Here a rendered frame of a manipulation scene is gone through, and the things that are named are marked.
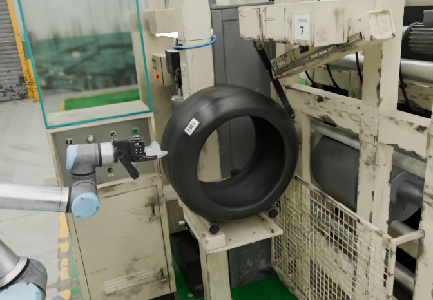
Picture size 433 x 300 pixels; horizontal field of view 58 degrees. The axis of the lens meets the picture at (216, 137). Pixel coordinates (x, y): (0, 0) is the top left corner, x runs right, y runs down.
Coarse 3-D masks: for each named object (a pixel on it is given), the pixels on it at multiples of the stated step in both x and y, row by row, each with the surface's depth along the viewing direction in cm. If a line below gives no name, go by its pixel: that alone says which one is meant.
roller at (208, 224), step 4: (200, 216) 174; (204, 220) 169; (208, 220) 167; (204, 224) 169; (208, 224) 165; (212, 224) 164; (216, 224) 164; (208, 228) 164; (212, 228) 163; (216, 228) 164; (212, 232) 163; (216, 232) 164
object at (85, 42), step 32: (32, 0) 180; (64, 0) 184; (96, 0) 189; (128, 0) 194; (32, 32) 183; (64, 32) 188; (96, 32) 193; (128, 32) 198; (32, 64) 186; (64, 64) 192; (96, 64) 197; (128, 64) 203; (64, 96) 196; (96, 96) 201; (128, 96) 207
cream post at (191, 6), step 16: (176, 0) 176; (192, 0) 171; (176, 16) 181; (192, 16) 173; (208, 16) 175; (192, 32) 175; (208, 32) 177; (192, 48) 177; (208, 48) 179; (192, 64) 179; (208, 64) 182; (192, 80) 181; (208, 80) 184; (208, 144) 193; (208, 160) 195; (208, 176) 198; (208, 256) 211; (224, 256) 215; (208, 272) 214; (224, 272) 218; (208, 288) 219; (224, 288) 221
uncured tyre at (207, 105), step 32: (192, 96) 164; (224, 96) 151; (256, 96) 155; (256, 128) 187; (288, 128) 160; (192, 160) 148; (256, 160) 191; (288, 160) 164; (192, 192) 153; (224, 192) 189; (256, 192) 184
